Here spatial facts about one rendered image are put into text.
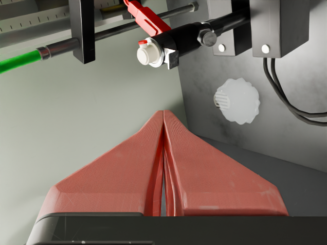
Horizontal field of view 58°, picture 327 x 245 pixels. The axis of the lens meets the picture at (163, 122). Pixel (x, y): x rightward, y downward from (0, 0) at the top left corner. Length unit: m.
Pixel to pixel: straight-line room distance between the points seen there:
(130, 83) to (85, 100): 0.11
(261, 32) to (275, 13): 0.03
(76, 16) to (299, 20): 0.29
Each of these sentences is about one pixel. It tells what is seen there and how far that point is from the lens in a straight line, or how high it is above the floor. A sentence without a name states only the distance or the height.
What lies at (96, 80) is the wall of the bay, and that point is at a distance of 0.58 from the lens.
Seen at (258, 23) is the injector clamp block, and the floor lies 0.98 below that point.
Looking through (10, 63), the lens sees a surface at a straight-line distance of 0.42.
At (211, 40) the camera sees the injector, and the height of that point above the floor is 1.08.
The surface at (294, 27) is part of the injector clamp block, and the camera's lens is 0.41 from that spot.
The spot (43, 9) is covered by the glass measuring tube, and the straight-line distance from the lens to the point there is 0.50.
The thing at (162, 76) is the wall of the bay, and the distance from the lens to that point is 0.68.
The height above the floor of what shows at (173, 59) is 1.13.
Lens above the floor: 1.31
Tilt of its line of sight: 35 degrees down
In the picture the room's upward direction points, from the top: 121 degrees counter-clockwise
